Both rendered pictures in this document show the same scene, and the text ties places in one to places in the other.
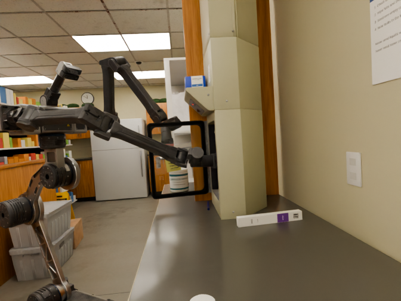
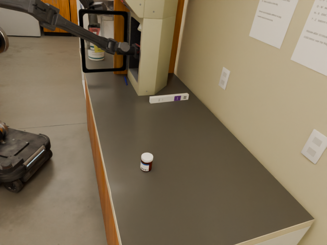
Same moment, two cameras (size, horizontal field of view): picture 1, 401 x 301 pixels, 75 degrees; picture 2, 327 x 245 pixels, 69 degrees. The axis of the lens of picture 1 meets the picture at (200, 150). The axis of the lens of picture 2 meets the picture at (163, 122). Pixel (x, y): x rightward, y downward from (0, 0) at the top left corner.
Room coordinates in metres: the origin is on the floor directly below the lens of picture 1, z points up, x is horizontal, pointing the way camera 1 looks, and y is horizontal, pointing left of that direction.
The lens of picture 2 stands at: (-0.24, 0.22, 1.64)
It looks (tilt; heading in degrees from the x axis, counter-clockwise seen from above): 33 degrees down; 340
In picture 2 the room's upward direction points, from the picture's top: 8 degrees clockwise
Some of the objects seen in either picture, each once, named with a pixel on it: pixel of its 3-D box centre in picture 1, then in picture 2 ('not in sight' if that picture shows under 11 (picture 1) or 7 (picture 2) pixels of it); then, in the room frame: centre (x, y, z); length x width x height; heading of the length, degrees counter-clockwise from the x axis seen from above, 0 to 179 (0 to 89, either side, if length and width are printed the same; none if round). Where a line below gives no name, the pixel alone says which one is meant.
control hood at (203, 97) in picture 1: (197, 103); (126, 2); (1.27, 0.00, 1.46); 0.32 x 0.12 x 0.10; 4
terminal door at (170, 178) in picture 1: (178, 159); (104, 43); (1.40, 0.12, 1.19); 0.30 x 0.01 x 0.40; 100
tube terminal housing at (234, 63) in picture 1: (236, 129); (154, 28); (1.28, -0.18, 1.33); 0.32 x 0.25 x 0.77; 4
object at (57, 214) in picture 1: (43, 222); not in sight; (2.80, 1.74, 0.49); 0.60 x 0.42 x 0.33; 4
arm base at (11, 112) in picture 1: (15, 117); not in sight; (1.26, 0.87, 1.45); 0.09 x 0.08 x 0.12; 153
